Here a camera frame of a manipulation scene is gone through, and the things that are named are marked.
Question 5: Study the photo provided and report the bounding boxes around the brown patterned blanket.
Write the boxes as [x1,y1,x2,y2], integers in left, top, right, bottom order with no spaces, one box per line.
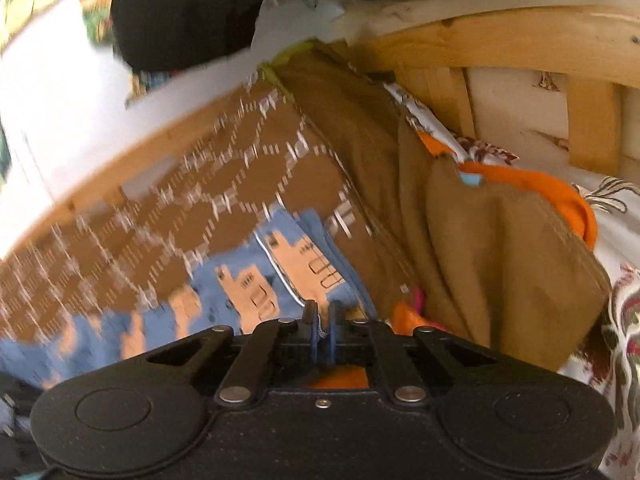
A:
[0,42,615,397]

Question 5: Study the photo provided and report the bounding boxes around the colourful floral pillow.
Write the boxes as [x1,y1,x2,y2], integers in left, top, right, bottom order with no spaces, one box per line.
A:
[0,0,118,57]

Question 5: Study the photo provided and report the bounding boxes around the blue printed pants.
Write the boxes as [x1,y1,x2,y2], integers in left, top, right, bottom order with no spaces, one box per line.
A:
[0,207,382,392]

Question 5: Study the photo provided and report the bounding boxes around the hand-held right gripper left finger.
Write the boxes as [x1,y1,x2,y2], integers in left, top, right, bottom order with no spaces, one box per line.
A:
[145,301,324,407]

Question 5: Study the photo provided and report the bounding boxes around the black cloth bundle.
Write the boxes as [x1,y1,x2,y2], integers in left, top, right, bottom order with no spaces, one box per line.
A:
[110,0,285,73]

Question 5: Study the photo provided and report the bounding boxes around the wooden bed frame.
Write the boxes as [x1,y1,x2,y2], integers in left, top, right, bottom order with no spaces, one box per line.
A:
[0,4,640,261]

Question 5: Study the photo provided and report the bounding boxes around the white floral bed sheet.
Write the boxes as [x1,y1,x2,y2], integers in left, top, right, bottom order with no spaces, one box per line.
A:
[385,79,640,480]

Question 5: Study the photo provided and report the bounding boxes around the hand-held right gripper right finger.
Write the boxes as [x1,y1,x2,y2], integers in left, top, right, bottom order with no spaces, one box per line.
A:
[327,302,497,407]

